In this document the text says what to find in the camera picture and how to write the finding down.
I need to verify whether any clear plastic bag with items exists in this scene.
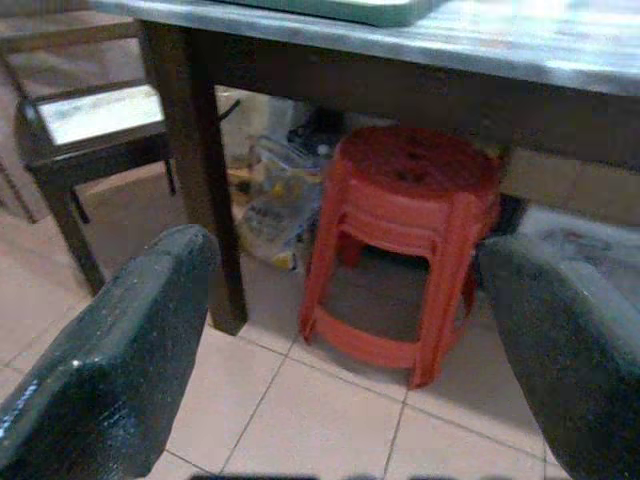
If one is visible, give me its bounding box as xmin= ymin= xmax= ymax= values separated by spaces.
xmin=234 ymin=132 xmax=326 ymax=274

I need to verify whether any white crumpled plastic bag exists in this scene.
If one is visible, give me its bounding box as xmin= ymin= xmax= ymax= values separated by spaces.
xmin=519 ymin=209 xmax=640 ymax=296

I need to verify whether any green tray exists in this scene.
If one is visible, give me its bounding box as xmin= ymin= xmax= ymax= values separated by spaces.
xmin=187 ymin=0 xmax=441 ymax=29

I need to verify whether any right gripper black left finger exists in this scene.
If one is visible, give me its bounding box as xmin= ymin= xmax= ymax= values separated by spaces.
xmin=0 ymin=223 xmax=222 ymax=480

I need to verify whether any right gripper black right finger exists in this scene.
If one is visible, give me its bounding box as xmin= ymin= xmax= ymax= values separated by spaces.
xmin=475 ymin=235 xmax=640 ymax=480

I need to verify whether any red plastic stool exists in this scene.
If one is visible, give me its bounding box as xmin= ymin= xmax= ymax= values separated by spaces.
xmin=298 ymin=125 xmax=503 ymax=390

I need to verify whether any dark wooden table grey top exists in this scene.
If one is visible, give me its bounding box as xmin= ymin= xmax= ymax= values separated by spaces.
xmin=89 ymin=0 xmax=640 ymax=336

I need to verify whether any dark wooden chair white seat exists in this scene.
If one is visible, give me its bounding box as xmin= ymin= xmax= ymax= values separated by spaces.
xmin=0 ymin=19 xmax=179 ymax=296

